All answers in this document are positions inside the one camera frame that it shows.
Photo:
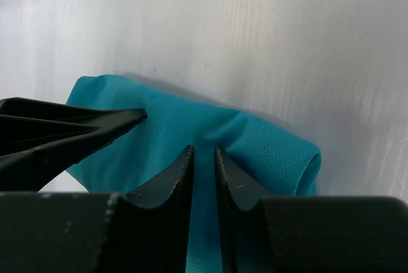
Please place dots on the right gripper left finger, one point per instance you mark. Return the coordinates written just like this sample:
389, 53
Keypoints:
145, 230

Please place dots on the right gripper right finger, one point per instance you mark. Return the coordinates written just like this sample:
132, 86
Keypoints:
264, 232

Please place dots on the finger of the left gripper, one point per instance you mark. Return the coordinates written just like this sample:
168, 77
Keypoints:
34, 151
57, 116

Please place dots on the teal t-shirt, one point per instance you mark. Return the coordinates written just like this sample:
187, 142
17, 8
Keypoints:
281, 161

